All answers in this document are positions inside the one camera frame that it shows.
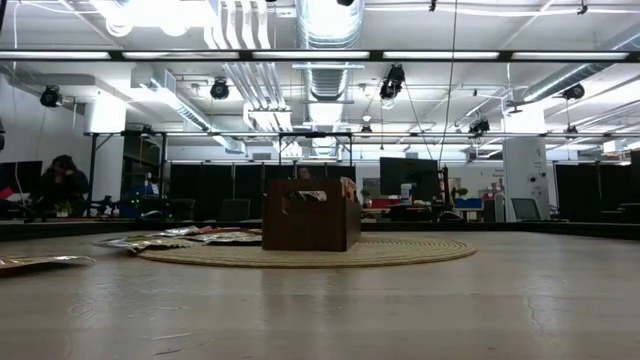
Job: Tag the yellow tea packet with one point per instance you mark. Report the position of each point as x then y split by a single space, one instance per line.
215 236
40 261
237 241

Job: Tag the black background metal frame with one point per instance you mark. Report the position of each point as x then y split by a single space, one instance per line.
93 175

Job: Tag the red storage bin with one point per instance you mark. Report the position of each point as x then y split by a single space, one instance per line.
385 203

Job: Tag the blue storage box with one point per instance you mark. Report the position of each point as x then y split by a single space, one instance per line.
468 203

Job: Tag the brown wooden tea box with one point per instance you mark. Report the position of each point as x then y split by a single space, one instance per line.
310 225

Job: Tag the black room divider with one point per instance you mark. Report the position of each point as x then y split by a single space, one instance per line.
210 185
580 190

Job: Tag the snack packets left of mat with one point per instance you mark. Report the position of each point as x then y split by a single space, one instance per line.
125 241
165 247

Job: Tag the black aluminium table frame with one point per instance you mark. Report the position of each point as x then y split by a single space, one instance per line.
75 229

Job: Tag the small black monitor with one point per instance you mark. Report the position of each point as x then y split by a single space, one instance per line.
15 176

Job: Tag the round woven placemat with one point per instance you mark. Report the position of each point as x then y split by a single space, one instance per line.
300 257

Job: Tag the black ceiling spotlight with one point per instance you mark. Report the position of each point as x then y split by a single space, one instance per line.
50 96
219 89
479 126
574 91
392 82

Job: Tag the black beam with light strips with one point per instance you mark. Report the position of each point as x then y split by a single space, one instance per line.
375 55

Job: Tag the grey office chair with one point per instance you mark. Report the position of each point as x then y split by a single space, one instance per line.
525 209

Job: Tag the person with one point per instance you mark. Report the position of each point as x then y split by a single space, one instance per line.
62 187
304 174

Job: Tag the white square column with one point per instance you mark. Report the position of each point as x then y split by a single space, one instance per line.
525 170

